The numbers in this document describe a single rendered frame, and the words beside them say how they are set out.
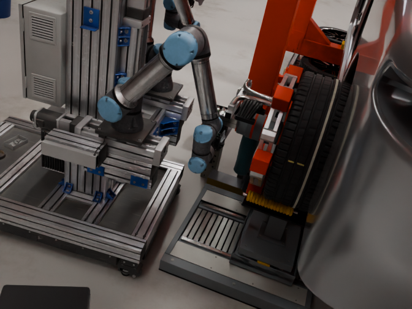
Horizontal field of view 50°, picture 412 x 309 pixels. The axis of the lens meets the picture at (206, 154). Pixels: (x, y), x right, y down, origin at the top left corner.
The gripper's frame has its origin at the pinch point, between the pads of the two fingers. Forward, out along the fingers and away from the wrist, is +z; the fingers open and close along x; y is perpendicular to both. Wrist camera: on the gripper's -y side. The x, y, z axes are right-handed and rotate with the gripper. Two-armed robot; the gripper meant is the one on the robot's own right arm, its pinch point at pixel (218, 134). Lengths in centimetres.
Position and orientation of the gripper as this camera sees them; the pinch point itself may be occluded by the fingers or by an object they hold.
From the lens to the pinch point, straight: 211.4
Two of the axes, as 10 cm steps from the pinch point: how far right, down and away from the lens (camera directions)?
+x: -9.3, -3.1, 1.7
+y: 1.8, -8.3, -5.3
